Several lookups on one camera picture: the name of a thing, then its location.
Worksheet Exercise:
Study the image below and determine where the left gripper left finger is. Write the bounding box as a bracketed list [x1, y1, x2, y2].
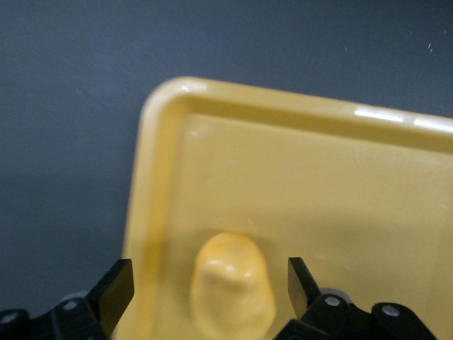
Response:
[0, 258, 136, 340]

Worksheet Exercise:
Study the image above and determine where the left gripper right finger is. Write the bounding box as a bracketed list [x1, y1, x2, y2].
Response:
[279, 256, 438, 340]

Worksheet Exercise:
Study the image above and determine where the yellow potato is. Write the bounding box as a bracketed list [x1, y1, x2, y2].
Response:
[189, 232, 277, 336]

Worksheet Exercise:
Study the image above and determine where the yellow plastic tray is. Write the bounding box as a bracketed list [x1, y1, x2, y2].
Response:
[122, 76, 453, 340]

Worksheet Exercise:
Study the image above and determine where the dark grey table mat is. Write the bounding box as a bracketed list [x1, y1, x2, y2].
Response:
[0, 0, 453, 340]

